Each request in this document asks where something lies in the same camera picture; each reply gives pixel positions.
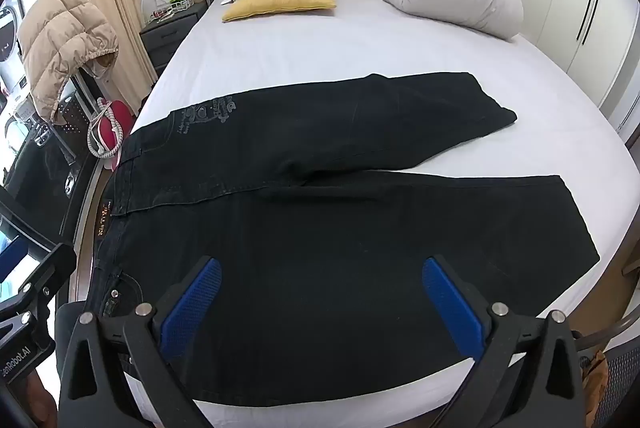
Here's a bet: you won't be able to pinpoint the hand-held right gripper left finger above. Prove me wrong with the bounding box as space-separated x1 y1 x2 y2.
59 256 223 428

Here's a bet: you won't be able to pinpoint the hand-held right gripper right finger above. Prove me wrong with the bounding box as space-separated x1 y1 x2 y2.
421 255 586 428

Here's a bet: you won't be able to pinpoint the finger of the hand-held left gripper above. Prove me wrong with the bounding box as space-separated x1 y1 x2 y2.
0 197 77 313

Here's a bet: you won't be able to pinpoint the black pants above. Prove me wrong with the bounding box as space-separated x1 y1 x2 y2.
82 72 601 409

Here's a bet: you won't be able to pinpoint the black glossy cabinet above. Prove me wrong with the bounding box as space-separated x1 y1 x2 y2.
2 75 103 239

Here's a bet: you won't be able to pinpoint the red and white bag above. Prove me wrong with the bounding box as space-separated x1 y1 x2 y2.
87 98 135 169

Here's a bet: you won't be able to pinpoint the grey mesh chair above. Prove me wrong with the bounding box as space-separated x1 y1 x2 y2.
575 303 640 428

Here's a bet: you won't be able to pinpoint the glass sliding door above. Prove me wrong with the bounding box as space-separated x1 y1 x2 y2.
0 0 63 169

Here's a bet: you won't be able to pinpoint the beige puffer jacket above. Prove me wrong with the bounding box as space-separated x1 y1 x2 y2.
17 0 120 125

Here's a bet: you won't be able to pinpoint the dark grey nightstand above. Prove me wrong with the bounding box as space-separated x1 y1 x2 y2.
139 0 208 84

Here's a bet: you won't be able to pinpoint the bed with white sheet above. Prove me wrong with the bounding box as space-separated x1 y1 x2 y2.
70 0 637 415

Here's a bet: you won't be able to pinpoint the clear basket of small things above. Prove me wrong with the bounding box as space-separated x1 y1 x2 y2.
141 0 194 21

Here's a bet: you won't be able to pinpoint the yellow pillow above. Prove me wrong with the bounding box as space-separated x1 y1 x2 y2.
221 0 337 23

